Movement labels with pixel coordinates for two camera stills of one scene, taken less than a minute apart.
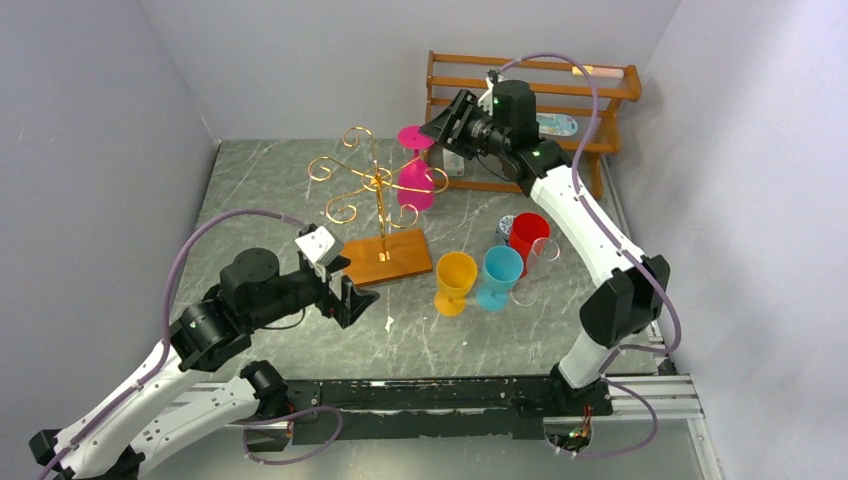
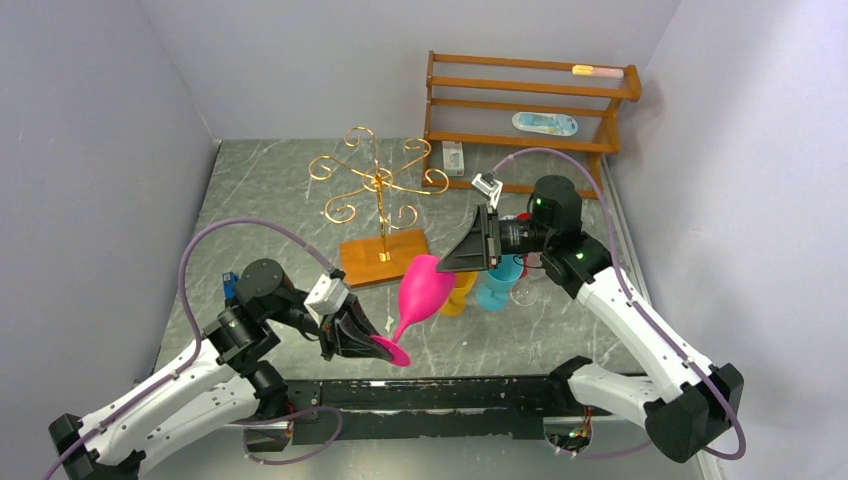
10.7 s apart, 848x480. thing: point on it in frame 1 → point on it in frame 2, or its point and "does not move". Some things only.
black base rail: [491, 407] does not move
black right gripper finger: [440, 130] → [465, 256]
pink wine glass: [414, 175] → [424, 294]
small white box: [453, 164] does not move
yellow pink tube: [599, 71] does not move
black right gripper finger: [447, 117] → [479, 248]
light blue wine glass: [502, 267] does not move
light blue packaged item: [556, 124] does not move
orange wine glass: [456, 272] does not move
